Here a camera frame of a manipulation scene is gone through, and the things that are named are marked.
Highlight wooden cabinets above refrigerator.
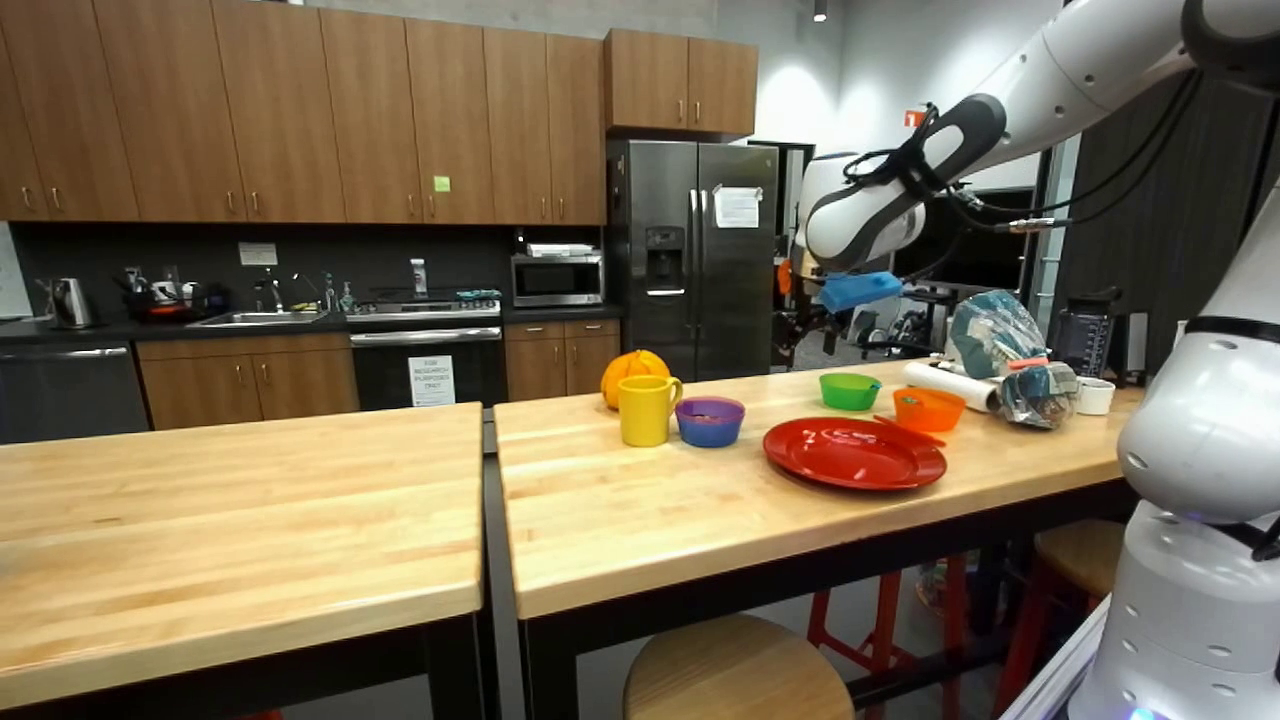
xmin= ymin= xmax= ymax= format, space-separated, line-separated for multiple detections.
xmin=605 ymin=27 xmax=758 ymax=141

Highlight plastic bag of bread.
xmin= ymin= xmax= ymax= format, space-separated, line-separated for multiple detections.
xmin=943 ymin=282 xmax=1079 ymax=433

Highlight white printed bowl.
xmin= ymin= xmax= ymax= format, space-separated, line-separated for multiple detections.
xmin=1066 ymin=370 xmax=1118 ymax=418

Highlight orange bowl with handle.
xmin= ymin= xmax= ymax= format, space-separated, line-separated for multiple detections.
xmin=886 ymin=382 xmax=973 ymax=441

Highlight silver kettle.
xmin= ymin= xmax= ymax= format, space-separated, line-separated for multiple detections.
xmin=48 ymin=271 xmax=94 ymax=330

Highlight white paper sheet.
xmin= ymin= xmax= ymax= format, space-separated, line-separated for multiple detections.
xmin=711 ymin=182 xmax=766 ymax=230
xmin=405 ymin=351 xmax=459 ymax=409

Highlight round wooden stool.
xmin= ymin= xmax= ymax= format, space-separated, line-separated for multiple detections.
xmin=620 ymin=610 xmax=854 ymax=720
xmin=996 ymin=515 xmax=1132 ymax=711

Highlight yellow mug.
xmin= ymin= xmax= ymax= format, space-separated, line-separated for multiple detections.
xmin=617 ymin=370 xmax=684 ymax=453

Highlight black dishwasher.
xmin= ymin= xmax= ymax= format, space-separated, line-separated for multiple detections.
xmin=0 ymin=340 xmax=151 ymax=445

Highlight green bowl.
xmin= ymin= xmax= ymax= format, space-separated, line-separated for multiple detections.
xmin=817 ymin=368 xmax=884 ymax=415

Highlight dark transparent water bottle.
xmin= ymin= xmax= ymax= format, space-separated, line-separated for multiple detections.
xmin=1056 ymin=295 xmax=1123 ymax=378

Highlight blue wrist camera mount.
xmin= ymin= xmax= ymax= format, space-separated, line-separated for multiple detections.
xmin=810 ymin=268 xmax=908 ymax=316

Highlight red plate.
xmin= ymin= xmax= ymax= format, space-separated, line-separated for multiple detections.
xmin=758 ymin=411 xmax=953 ymax=494

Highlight purple bowl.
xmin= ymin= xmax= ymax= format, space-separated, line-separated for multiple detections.
xmin=671 ymin=397 xmax=748 ymax=453

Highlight orange pumpkin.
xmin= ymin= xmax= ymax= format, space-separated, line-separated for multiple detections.
xmin=596 ymin=348 xmax=676 ymax=415

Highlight white paper towel roll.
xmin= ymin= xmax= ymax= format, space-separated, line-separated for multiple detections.
xmin=900 ymin=356 xmax=998 ymax=415

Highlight wide wooden base cabinet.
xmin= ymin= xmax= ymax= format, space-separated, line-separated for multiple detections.
xmin=135 ymin=330 xmax=358 ymax=433

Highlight long wooden wall cabinets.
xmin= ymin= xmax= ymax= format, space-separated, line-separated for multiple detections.
xmin=0 ymin=0 xmax=611 ymax=227

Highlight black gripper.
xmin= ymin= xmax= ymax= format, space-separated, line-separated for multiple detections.
xmin=834 ymin=309 xmax=900 ymax=356

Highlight silver microwave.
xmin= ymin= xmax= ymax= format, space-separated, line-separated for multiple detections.
xmin=507 ymin=251 xmax=609 ymax=310

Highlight narrow wooden base cabinet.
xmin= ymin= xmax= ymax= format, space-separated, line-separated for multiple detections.
xmin=498 ymin=316 xmax=623 ymax=401

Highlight stainless steel refrigerator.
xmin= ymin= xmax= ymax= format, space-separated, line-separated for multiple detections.
xmin=609 ymin=134 xmax=785 ymax=382

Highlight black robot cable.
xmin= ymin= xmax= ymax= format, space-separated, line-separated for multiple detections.
xmin=915 ymin=71 xmax=1210 ymax=238

